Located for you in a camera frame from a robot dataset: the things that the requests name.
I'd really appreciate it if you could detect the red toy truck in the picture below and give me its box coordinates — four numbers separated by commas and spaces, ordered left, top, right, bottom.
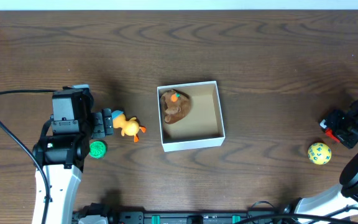
319, 119, 341, 142

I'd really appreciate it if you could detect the orange duck toy blue cap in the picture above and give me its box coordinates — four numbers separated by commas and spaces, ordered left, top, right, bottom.
112, 110, 147, 142

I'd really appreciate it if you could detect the yellow ball with letters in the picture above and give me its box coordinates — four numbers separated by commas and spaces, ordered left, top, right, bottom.
307, 142, 332, 165

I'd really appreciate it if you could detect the brown plush bear toy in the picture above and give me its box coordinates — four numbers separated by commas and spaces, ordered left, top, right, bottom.
160, 90, 191, 124

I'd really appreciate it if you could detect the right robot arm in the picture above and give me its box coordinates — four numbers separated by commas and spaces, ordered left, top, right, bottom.
283, 99, 358, 223

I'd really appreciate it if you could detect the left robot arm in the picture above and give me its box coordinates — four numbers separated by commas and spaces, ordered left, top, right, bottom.
32, 85, 114, 223

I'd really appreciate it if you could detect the green round toy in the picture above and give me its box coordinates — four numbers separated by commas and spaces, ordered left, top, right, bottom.
89, 141, 108, 159

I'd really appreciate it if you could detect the white cardboard box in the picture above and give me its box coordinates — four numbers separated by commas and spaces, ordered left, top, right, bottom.
157, 81, 226, 152

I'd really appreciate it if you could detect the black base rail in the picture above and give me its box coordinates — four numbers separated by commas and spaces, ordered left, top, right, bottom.
71, 203, 278, 224

